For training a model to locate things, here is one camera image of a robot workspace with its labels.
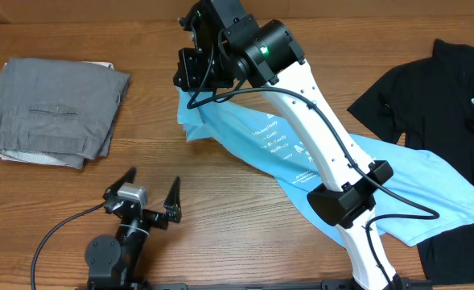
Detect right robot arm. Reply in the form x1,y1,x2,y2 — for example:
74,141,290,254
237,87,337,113
174,0,402,289

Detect light blue printed t-shirt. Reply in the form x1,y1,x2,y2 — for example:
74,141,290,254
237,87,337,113
177,91,474,247

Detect black polo shirt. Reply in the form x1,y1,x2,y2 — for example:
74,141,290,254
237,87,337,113
348,39,474,284

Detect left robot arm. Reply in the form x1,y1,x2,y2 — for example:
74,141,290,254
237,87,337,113
84,168,182,289

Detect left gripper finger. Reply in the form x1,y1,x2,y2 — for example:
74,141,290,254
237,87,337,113
102,167,137,200
163,176,182,223

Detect folded grey trousers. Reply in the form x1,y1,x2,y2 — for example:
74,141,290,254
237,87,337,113
0,58,130,169

